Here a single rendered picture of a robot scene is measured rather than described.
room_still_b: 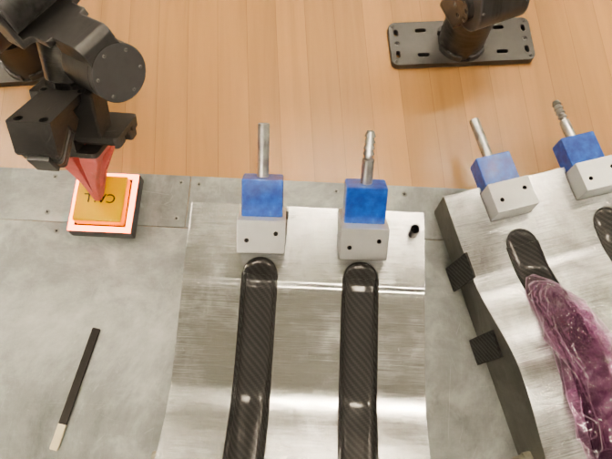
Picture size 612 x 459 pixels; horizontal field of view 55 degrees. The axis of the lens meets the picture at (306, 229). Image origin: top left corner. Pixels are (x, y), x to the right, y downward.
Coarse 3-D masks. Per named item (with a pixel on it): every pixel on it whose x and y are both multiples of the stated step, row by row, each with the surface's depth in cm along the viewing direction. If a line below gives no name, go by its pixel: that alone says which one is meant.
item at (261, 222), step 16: (256, 176) 61; (272, 176) 61; (256, 192) 60; (272, 192) 60; (240, 208) 64; (256, 208) 61; (272, 208) 61; (240, 224) 60; (256, 224) 60; (272, 224) 60; (240, 240) 60; (256, 240) 60; (272, 240) 60
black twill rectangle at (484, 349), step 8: (480, 336) 66; (488, 336) 64; (472, 344) 69; (480, 344) 67; (488, 344) 65; (496, 344) 63; (480, 352) 67; (488, 352) 65; (496, 352) 63; (480, 360) 67; (488, 360) 65
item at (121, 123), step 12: (48, 84) 61; (60, 84) 61; (72, 84) 61; (120, 120) 66; (132, 120) 66; (108, 132) 64; (120, 132) 64; (96, 144) 64; (108, 144) 64; (120, 144) 63
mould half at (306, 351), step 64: (192, 256) 63; (256, 256) 63; (320, 256) 63; (192, 320) 62; (320, 320) 62; (384, 320) 62; (192, 384) 60; (320, 384) 60; (384, 384) 60; (192, 448) 56; (320, 448) 56; (384, 448) 56
